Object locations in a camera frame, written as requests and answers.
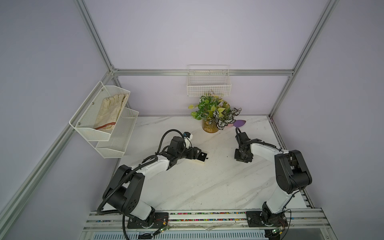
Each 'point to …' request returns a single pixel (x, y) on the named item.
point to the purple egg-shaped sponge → (239, 123)
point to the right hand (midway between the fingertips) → (241, 160)
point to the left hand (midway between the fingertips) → (195, 151)
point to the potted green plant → (215, 113)
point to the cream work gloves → (110, 110)
